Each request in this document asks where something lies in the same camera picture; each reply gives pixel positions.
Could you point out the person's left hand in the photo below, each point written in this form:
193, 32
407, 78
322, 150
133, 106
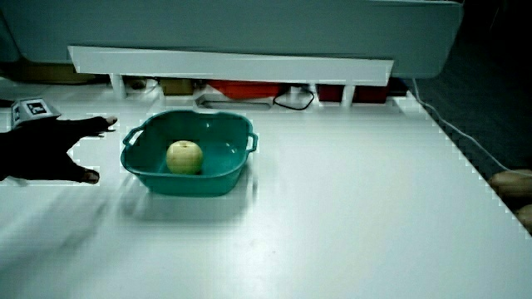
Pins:
37, 151

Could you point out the dark red box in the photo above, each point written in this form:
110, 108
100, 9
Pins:
330, 93
371, 94

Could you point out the brown cardboard box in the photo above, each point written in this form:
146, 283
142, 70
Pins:
45, 74

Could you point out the white desk shelf riser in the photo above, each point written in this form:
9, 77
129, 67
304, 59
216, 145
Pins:
232, 66

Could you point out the olive brown box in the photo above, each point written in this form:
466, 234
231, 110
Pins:
176, 86

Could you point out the tan rounded object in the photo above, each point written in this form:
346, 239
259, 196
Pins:
525, 217
513, 183

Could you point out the flat grey tray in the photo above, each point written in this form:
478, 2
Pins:
232, 104

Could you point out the yellow-green apple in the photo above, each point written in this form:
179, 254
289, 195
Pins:
184, 158

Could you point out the large pale grey panel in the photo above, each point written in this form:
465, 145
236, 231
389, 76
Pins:
249, 25

